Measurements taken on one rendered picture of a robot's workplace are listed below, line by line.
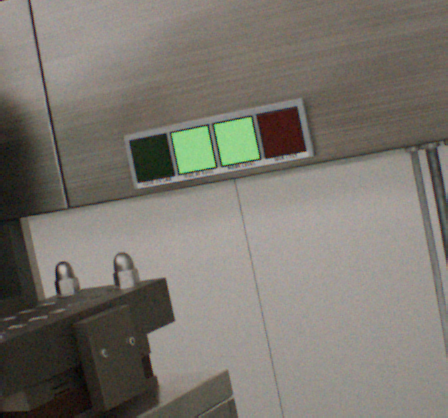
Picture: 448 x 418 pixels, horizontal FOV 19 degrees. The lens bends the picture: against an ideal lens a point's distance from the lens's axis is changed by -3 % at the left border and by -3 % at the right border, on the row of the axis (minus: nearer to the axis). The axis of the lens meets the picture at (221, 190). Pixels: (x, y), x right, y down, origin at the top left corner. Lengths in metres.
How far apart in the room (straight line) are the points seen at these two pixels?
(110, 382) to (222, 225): 2.75
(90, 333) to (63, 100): 0.35
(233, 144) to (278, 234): 2.60
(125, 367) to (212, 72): 0.37
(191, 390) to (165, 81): 0.38
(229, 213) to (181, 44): 2.65
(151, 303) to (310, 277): 2.52
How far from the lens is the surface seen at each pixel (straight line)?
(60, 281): 1.77
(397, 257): 4.08
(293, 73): 1.59
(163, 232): 4.40
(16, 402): 1.49
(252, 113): 1.61
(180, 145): 1.66
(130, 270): 1.71
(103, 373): 1.56
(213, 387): 1.70
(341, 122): 1.57
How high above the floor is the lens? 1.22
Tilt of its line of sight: 3 degrees down
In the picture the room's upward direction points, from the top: 12 degrees counter-clockwise
